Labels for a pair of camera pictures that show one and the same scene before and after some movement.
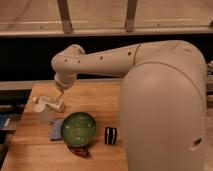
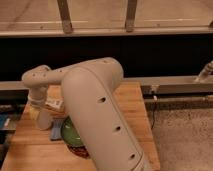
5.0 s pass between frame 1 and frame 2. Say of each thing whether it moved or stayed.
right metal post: stayed
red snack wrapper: stayed
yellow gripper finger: moved
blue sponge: stayed
